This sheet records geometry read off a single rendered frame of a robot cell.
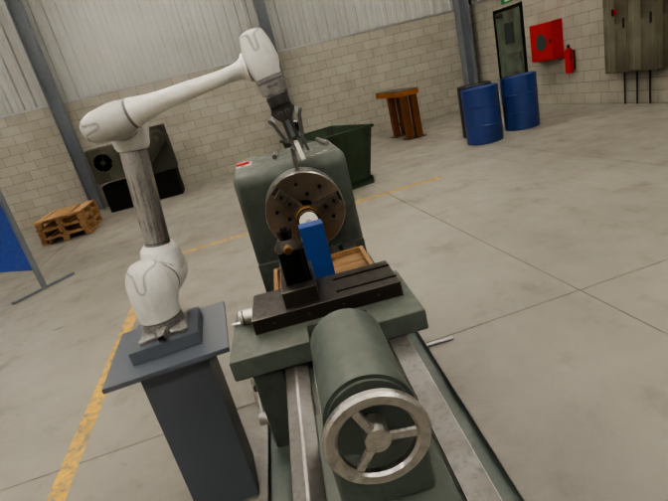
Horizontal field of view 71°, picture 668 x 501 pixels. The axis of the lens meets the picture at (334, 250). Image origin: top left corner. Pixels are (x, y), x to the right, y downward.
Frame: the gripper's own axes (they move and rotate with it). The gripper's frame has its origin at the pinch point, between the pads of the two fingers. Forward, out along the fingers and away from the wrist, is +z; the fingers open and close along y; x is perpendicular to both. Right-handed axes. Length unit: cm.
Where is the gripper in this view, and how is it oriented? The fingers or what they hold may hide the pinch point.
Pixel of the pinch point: (299, 150)
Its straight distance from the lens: 170.8
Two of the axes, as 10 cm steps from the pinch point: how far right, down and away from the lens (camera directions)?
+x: -1.4, -3.2, 9.4
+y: 9.2, -3.9, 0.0
